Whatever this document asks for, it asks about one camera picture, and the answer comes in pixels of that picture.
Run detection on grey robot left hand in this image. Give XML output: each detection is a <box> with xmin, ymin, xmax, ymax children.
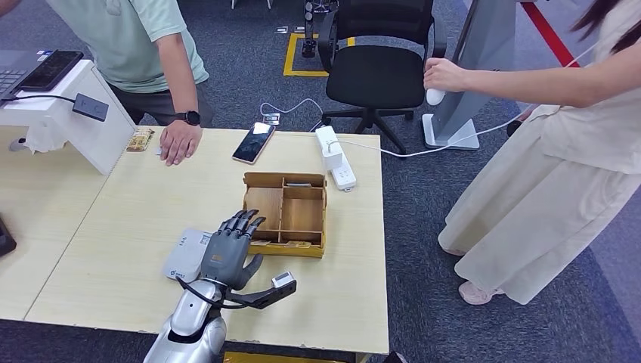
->
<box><xmin>200</xmin><ymin>209</ymin><xmax>267</xmax><ymax>292</ymax></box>

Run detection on person's left hand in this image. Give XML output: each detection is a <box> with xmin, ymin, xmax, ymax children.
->
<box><xmin>159</xmin><ymin>121</ymin><xmax>204</xmax><ymax>167</ymax></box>

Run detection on person's hand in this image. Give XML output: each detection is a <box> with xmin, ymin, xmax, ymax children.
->
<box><xmin>423</xmin><ymin>57</ymin><xmax>472</xmax><ymax>94</ymax></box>

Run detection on pale grey card reader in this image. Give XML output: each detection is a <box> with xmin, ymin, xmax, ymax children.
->
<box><xmin>161</xmin><ymin>228</ymin><xmax>214</xmax><ymax>284</ymax></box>

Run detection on wooden compartment box yellow front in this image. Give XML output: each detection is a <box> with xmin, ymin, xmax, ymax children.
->
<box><xmin>242</xmin><ymin>172</ymin><xmax>328</xmax><ymax>260</ymax></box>

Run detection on person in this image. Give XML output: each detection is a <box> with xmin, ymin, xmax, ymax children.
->
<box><xmin>423</xmin><ymin>0</ymin><xmax>641</xmax><ymax>306</ymax></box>
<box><xmin>0</xmin><ymin>0</ymin><xmax>215</xmax><ymax>167</ymax></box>

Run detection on person's pale pink shoe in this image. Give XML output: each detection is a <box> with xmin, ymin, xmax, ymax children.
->
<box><xmin>458</xmin><ymin>280</ymin><xmax>506</xmax><ymax>306</ymax></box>
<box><xmin>439</xmin><ymin>240</ymin><xmax>468</xmax><ymax>257</ymax></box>

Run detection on black wristwatch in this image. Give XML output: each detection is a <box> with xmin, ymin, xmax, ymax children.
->
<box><xmin>174</xmin><ymin>110</ymin><xmax>202</xmax><ymax>127</ymax></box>

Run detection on yellow patterned packet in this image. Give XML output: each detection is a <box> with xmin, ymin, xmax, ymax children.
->
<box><xmin>126</xmin><ymin>128</ymin><xmax>156</xmax><ymax>153</ymax></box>

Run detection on silver kiosk white base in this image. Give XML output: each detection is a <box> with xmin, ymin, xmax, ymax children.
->
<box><xmin>422</xmin><ymin>0</ymin><xmax>519</xmax><ymax>152</ymax></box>

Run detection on black office chair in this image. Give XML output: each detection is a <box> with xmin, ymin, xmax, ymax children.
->
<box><xmin>317</xmin><ymin>0</ymin><xmax>447</xmax><ymax>157</ymax></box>

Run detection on smartphone with pink case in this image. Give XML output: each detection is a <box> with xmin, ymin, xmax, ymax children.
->
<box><xmin>231</xmin><ymin>123</ymin><xmax>277</xmax><ymax>166</ymax></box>

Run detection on white desk riser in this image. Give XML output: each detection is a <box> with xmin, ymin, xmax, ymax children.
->
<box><xmin>0</xmin><ymin>59</ymin><xmax>138</xmax><ymax>175</ymax></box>

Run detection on small black box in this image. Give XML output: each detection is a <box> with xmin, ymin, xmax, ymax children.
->
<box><xmin>72</xmin><ymin>93</ymin><xmax>110</xmax><ymax>123</ymax></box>

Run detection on yellow board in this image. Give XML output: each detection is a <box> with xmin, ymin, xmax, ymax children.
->
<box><xmin>223</xmin><ymin>352</ymin><xmax>351</xmax><ymax>363</ymax></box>

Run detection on crumpled white tissue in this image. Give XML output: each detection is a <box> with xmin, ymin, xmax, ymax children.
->
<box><xmin>23</xmin><ymin>124</ymin><xmax>70</xmax><ymax>154</ymax></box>

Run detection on white plug adapter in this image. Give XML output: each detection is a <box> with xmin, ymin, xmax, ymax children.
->
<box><xmin>315</xmin><ymin>126</ymin><xmax>345</xmax><ymax>172</ymax></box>

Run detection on black stand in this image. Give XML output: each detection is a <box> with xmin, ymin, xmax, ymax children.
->
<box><xmin>302</xmin><ymin>0</ymin><xmax>340</xmax><ymax>60</ymax></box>

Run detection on white power strip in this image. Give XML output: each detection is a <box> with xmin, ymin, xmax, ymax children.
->
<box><xmin>315</xmin><ymin>126</ymin><xmax>358</xmax><ymax>192</ymax></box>

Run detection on black phone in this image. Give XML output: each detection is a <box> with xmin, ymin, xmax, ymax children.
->
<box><xmin>19</xmin><ymin>50</ymin><xmax>85</xmax><ymax>93</ymax></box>

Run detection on white furniture legs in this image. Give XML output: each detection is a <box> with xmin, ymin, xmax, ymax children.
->
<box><xmin>231</xmin><ymin>0</ymin><xmax>274</xmax><ymax>11</ymax></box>

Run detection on grey laptop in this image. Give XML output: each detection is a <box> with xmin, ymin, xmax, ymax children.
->
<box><xmin>0</xmin><ymin>48</ymin><xmax>60</xmax><ymax>103</ymax></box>

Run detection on black flat device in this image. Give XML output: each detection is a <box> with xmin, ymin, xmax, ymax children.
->
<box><xmin>0</xmin><ymin>213</ymin><xmax>18</xmax><ymax>259</ymax></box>

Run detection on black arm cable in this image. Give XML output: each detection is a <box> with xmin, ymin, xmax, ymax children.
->
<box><xmin>175</xmin><ymin>276</ymin><xmax>249</xmax><ymax>311</ymax></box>

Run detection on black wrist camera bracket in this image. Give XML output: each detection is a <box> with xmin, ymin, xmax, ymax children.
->
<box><xmin>222</xmin><ymin>272</ymin><xmax>298</xmax><ymax>311</ymax></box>

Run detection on long white cable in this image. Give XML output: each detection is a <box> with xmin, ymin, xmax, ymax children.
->
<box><xmin>326</xmin><ymin>39</ymin><xmax>602</xmax><ymax>160</ymax></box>

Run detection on white floor cable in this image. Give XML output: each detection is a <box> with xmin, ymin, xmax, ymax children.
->
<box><xmin>259</xmin><ymin>98</ymin><xmax>326</xmax><ymax>134</ymax></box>

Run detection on thin black cable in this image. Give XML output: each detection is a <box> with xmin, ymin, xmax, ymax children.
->
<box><xmin>0</xmin><ymin>94</ymin><xmax>77</xmax><ymax>107</ymax></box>

